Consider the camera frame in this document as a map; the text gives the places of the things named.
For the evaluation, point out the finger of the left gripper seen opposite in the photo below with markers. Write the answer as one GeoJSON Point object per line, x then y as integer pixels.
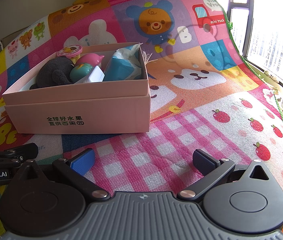
{"type": "Point", "coordinates": [19, 154]}

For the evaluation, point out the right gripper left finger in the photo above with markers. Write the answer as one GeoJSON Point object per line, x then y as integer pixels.
{"type": "Point", "coordinates": [72, 171]}

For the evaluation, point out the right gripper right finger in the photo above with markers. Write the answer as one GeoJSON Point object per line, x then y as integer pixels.
{"type": "Point", "coordinates": [215, 172]}

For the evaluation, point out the black plush cat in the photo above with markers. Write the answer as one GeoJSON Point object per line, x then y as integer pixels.
{"type": "Point", "coordinates": [56, 72]}

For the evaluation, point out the white battery charger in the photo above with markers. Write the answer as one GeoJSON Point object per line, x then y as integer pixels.
{"type": "Point", "coordinates": [95, 75]}

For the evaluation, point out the pink teal toy figure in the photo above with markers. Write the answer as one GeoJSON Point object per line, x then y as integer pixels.
{"type": "Point", "coordinates": [84, 65]}

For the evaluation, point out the yellow pudding cup toy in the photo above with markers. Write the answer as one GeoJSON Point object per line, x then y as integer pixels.
{"type": "Point", "coordinates": [71, 52]}

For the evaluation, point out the blue white plastic bag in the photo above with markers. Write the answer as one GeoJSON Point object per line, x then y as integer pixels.
{"type": "Point", "coordinates": [124, 64]}

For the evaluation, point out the colourful cartoon play mat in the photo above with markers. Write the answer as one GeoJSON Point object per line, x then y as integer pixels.
{"type": "Point", "coordinates": [203, 94]}

